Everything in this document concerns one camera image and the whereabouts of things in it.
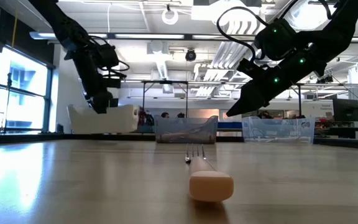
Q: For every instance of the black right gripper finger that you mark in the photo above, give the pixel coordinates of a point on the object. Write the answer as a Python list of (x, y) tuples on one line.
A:
[(247, 102)]

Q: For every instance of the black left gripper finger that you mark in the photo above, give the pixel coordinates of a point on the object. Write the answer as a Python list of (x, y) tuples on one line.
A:
[(99, 102)]

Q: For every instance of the black monitor on arm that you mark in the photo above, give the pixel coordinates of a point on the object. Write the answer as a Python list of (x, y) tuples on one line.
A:
[(346, 110)]

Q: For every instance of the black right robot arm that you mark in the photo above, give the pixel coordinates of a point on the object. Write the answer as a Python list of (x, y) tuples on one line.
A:
[(343, 25)]

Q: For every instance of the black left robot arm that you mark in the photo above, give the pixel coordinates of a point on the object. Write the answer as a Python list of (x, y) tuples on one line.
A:
[(61, 25)]

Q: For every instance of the black monitor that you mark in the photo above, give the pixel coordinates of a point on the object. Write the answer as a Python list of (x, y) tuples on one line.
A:
[(114, 102)]

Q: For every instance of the white plastic bin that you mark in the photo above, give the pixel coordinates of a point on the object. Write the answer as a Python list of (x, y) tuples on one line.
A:
[(120, 121)]

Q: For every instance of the clear plastic bin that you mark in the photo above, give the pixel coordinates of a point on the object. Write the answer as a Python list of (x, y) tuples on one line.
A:
[(278, 132)]

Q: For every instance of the large window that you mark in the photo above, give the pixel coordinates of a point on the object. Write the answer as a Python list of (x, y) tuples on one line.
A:
[(23, 93)]

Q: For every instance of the grey translucent plastic bin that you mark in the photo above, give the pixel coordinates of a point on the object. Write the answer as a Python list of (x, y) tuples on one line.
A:
[(166, 124)]

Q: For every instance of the ceiling light strip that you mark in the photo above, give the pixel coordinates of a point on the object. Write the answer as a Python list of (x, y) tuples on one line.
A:
[(149, 36)]

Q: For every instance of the black background table frame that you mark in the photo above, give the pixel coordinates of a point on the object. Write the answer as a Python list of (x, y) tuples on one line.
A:
[(299, 99), (166, 81)]

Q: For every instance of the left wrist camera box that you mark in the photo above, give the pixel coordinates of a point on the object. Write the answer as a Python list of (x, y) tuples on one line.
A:
[(107, 56)]

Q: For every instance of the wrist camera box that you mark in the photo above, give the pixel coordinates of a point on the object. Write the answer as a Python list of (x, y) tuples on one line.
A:
[(275, 40), (107, 56)]

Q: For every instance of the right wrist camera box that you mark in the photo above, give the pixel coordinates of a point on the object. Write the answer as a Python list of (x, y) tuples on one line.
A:
[(275, 40)]

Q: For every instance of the black aluminium table frame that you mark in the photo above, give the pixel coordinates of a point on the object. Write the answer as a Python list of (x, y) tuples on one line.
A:
[(146, 137)]

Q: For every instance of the white ventilation duct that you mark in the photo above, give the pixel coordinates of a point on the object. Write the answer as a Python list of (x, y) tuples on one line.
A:
[(163, 68)]

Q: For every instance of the black ceiling dome camera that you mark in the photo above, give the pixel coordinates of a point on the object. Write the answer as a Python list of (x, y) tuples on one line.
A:
[(190, 55)]

